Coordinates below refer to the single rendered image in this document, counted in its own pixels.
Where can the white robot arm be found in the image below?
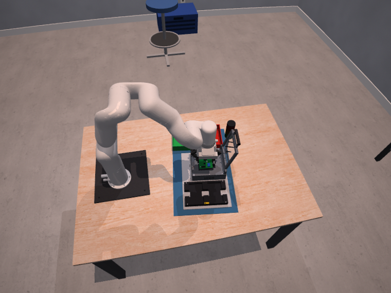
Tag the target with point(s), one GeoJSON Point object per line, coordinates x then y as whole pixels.
{"type": "Point", "coordinates": [191, 134]}

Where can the red bin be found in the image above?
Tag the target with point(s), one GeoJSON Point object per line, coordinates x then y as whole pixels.
{"type": "Point", "coordinates": [218, 136]}

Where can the green circuit board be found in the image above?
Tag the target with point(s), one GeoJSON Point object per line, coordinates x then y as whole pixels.
{"type": "Point", "coordinates": [205, 163]}

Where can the green bin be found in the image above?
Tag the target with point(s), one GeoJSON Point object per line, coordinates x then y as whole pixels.
{"type": "Point", "coordinates": [178, 147]}

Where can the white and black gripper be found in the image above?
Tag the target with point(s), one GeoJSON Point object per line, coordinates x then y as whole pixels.
{"type": "Point", "coordinates": [195, 153]}

